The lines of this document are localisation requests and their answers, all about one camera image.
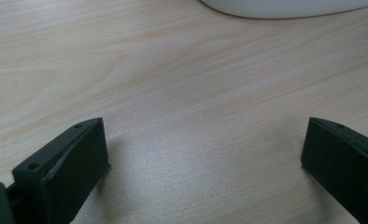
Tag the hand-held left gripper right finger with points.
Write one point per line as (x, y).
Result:
(344, 168)

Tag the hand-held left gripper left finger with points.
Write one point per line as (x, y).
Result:
(63, 174)

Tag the white pedal trash bin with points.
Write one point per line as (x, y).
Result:
(281, 7)

